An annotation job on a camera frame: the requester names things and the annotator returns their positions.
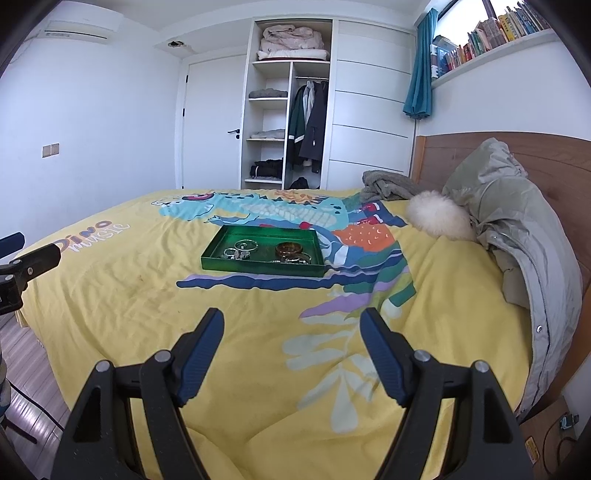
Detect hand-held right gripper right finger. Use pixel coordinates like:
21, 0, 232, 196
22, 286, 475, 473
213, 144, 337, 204
359, 307, 532, 480

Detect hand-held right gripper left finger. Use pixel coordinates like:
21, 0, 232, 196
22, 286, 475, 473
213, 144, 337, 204
50, 307, 226, 480

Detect green metal tray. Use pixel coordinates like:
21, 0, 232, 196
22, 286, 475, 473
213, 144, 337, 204
200, 224, 327, 278

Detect rhinestone chain necklace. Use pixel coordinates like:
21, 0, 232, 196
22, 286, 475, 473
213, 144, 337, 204
272, 253, 313, 267

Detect yellow dinosaur print bedsheet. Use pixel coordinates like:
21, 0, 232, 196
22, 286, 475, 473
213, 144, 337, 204
16, 187, 536, 480

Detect grey fleece blanket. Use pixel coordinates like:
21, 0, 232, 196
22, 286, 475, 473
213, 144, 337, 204
360, 170, 419, 203

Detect grey-green padded jacket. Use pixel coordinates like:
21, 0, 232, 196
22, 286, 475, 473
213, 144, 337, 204
441, 137, 583, 423

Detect black folded clothes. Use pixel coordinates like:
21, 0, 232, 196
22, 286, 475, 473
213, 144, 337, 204
249, 158, 284, 180

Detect wooden headboard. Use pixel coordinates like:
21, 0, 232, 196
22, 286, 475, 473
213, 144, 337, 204
410, 131, 591, 416

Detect white door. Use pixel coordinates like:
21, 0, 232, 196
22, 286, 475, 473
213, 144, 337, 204
182, 55, 247, 190

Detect white air conditioner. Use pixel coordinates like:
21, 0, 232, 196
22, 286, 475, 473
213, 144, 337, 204
41, 7, 124, 44

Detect dark hanging coat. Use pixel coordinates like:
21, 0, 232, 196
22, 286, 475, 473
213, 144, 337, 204
298, 80, 329, 174

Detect green and white hanging jacket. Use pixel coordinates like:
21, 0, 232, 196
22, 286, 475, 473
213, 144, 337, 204
287, 84, 309, 162

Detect white wardrobe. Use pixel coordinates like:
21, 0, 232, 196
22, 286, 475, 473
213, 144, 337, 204
240, 17, 416, 191

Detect blue curtain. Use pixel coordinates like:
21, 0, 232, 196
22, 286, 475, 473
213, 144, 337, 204
403, 8, 439, 120

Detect pink folded quilt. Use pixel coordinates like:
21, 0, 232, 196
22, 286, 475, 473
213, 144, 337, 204
257, 25, 326, 61

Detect row of books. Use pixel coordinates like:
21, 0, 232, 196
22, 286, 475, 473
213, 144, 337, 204
431, 0, 552, 77

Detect window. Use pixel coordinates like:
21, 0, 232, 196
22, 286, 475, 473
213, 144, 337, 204
436, 0, 492, 40

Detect white wall shelf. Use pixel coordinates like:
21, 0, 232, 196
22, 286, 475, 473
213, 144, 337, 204
429, 28, 568, 90

